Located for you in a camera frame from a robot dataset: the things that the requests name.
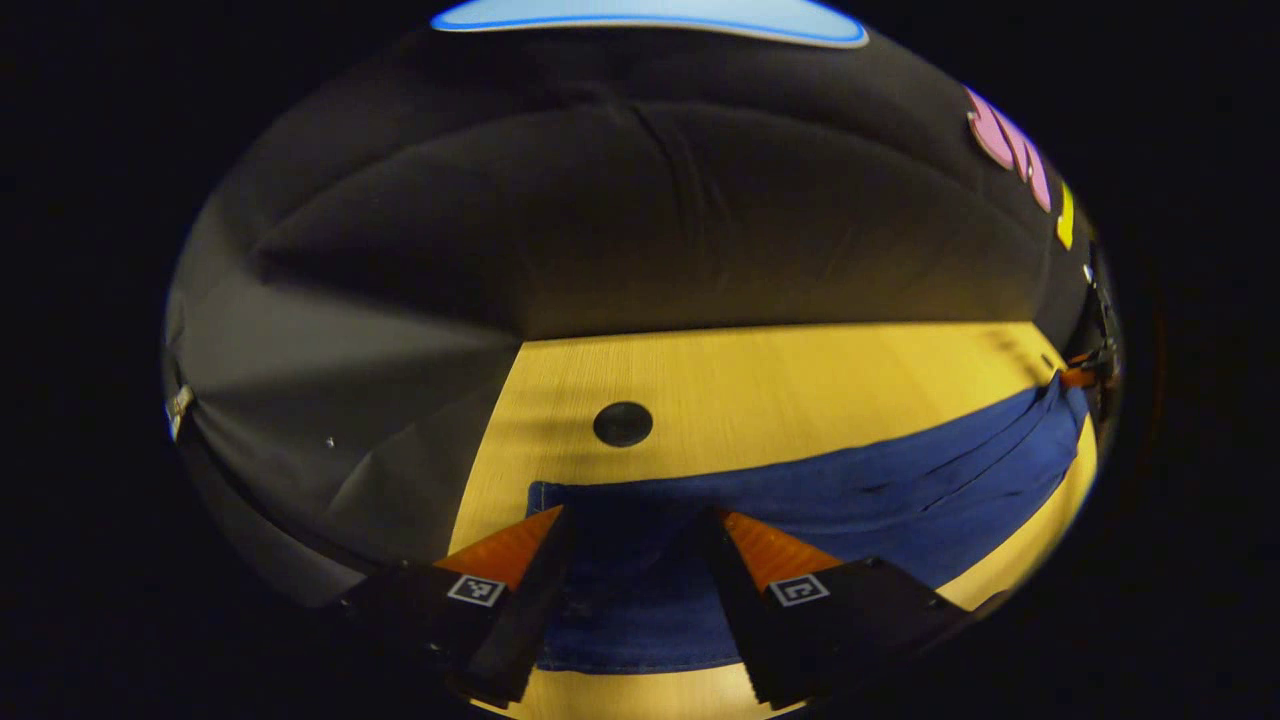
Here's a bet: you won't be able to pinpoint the blue denim jeans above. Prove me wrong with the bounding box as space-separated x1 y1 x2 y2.
527 372 1091 674

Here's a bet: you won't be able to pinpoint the black table cable grommet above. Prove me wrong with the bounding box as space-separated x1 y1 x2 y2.
592 402 655 448

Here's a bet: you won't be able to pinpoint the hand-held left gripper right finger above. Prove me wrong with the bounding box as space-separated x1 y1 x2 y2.
700 507 986 711

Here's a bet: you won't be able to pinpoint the black backdrop cloth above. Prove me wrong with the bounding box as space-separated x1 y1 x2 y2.
163 0 1101 611

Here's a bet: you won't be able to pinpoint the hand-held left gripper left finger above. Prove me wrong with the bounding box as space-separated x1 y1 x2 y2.
340 505 576 709

